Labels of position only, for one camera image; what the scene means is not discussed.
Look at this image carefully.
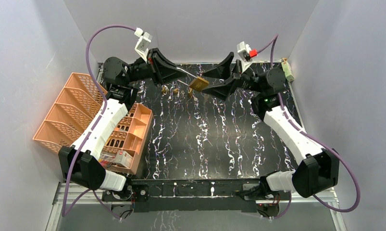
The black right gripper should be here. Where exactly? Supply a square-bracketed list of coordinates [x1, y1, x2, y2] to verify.
[200, 52, 264, 102]

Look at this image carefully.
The large brass padlock shackle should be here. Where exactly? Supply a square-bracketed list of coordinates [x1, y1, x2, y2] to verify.
[177, 67, 209, 92]

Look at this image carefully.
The brass padlock with key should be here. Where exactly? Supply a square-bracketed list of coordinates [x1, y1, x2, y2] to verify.
[162, 85, 169, 95]
[173, 88, 180, 97]

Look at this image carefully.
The small brass padlock shackle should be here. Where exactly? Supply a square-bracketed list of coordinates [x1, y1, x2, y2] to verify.
[187, 88, 198, 101]

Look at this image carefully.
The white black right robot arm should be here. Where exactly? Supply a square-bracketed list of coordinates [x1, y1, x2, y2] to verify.
[202, 52, 339, 199]

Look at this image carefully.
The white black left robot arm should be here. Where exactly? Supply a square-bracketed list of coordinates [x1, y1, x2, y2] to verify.
[58, 48, 187, 200]

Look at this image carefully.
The green white box in corner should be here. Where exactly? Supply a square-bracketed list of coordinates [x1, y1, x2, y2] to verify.
[281, 58, 295, 82]

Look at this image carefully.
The orange plastic desk organizer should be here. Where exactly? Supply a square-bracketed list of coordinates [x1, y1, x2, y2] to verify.
[33, 73, 153, 175]

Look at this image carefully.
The white red small box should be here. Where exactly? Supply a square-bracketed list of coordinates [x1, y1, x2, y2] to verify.
[114, 151, 133, 168]

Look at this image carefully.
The colourful marker set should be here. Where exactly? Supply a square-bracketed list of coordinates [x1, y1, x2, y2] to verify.
[99, 153, 116, 169]

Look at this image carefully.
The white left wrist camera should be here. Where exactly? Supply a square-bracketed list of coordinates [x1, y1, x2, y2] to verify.
[134, 27, 152, 62]

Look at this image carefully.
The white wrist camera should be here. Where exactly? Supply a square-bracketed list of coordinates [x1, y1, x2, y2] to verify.
[237, 41, 258, 73]
[134, 27, 152, 62]

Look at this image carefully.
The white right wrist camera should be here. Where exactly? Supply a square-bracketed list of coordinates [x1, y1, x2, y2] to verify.
[237, 41, 258, 73]

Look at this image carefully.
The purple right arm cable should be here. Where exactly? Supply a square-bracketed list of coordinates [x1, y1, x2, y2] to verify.
[256, 34, 361, 219]

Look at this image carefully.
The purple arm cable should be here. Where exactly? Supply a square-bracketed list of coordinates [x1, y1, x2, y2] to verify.
[256, 34, 361, 219]
[61, 24, 137, 218]

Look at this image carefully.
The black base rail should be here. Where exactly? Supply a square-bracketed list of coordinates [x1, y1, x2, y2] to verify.
[102, 179, 289, 214]

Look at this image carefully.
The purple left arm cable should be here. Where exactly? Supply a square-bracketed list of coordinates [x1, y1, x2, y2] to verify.
[61, 24, 137, 218]

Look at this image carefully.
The aluminium frame profile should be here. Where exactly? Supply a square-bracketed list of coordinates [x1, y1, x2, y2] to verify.
[46, 184, 346, 231]

